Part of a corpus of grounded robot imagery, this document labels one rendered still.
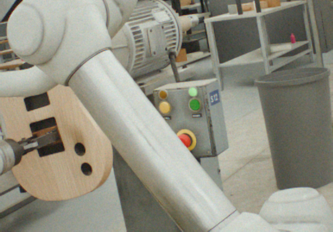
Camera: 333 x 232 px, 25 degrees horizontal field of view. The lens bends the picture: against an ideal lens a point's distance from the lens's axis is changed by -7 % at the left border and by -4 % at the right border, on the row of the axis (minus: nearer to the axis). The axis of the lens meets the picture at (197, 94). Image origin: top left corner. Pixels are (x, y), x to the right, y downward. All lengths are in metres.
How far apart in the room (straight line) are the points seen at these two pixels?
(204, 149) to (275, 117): 2.75
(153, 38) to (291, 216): 1.03
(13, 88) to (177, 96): 0.60
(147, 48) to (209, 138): 0.36
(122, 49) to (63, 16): 0.89
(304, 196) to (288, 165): 3.48
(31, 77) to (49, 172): 0.55
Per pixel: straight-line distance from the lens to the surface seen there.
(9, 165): 1.97
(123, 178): 2.53
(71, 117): 2.11
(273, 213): 1.48
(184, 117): 2.18
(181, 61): 11.04
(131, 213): 2.56
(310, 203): 1.49
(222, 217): 1.35
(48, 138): 2.07
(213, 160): 2.51
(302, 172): 4.96
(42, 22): 1.36
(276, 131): 4.94
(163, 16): 2.48
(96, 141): 2.08
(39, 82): 1.69
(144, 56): 2.35
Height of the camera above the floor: 1.40
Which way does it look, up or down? 8 degrees down
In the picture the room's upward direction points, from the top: 9 degrees counter-clockwise
